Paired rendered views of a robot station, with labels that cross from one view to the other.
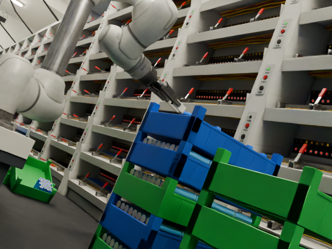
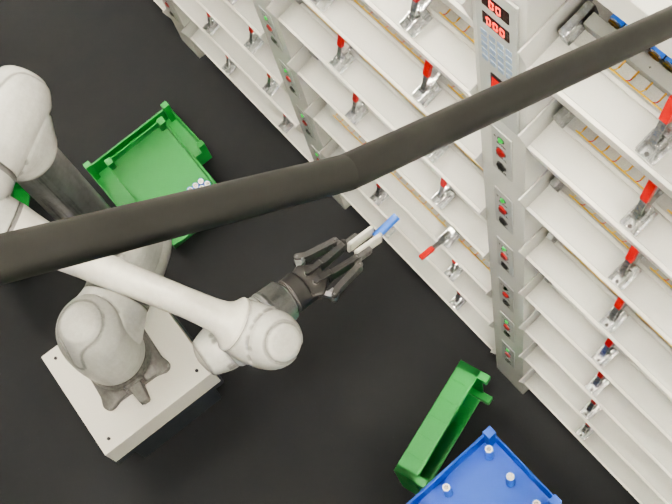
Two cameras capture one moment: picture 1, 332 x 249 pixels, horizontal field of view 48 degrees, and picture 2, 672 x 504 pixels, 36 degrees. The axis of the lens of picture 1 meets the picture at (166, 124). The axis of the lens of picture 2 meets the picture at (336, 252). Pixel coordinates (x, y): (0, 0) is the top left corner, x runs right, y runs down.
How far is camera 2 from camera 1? 229 cm
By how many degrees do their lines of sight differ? 74
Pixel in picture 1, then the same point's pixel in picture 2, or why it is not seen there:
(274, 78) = (522, 272)
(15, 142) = (195, 392)
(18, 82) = (122, 354)
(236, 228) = not seen: outside the picture
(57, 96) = (154, 260)
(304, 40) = not seen: hidden behind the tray
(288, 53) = (532, 245)
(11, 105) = (139, 358)
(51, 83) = not seen: hidden behind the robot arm
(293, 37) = (529, 229)
